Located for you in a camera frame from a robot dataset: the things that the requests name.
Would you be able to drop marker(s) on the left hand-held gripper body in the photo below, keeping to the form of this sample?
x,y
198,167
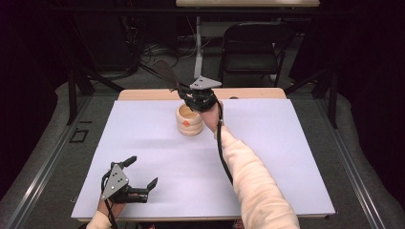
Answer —
x,y
115,183

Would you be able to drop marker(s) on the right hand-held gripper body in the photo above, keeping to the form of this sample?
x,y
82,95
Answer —
x,y
203,95

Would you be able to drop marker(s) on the cream ribbed cup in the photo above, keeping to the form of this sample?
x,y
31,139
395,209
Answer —
x,y
189,125

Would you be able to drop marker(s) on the black plastic spatula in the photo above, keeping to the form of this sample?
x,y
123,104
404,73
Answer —
x,y
167,73

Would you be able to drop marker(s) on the person's right hand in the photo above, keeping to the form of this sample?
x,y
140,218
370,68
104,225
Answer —
x,y
211,117

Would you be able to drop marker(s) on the person's left hand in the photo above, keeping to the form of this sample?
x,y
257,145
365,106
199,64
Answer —
x,y
108,208

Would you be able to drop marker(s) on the white table mat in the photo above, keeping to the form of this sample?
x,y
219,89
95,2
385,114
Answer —
x,y
159,171

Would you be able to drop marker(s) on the wooden table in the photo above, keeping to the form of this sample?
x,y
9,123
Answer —
x,y
149,94

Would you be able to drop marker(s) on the black folding chair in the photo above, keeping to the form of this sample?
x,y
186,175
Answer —
x,y
251,60

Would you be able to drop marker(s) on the white desk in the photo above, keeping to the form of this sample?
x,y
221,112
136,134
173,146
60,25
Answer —
x,y
248,3

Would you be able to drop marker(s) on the aluminium floor rail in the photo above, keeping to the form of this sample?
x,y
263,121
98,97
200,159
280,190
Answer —
x,y
353,171
41,171

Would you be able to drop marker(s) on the black metal frame stand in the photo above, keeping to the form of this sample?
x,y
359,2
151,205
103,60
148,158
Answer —
x,y
332,95
72,95

